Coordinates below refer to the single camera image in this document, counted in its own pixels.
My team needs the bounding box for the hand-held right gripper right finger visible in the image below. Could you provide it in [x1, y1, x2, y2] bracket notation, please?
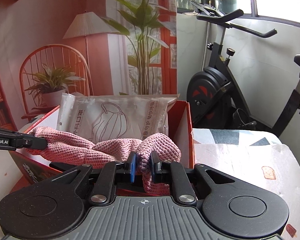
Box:
[150, 151, 237, 205]

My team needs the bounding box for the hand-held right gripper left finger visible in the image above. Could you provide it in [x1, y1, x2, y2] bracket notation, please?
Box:
[49, 151, 137, 205]

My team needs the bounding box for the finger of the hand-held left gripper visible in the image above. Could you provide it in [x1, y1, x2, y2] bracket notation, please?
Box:
[16, 134, 49, 151]
[5, 129, 36, 137]

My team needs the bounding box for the pink knitted cloth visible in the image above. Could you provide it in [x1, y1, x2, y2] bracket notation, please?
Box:
[25, 127, 182, 194]

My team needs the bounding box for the red strawberry print cardboard box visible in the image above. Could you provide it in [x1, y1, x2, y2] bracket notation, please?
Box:
[9, 100, 196, 197]

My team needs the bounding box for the plastic pack of face masks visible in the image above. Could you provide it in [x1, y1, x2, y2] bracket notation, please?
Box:
[57, 92, 181, 143]

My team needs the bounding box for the printed blanket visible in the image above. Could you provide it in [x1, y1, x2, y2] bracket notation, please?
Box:
[0, 127, 300, 240]

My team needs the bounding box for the black exercise bike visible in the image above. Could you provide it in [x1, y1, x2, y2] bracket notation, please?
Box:
[186, 0, 300, 137]

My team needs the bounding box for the window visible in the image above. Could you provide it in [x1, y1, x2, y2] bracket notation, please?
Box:
[176, 0, 300, 28]

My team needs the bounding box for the wall poster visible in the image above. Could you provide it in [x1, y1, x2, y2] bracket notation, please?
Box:
[0, 0, 178, 132]

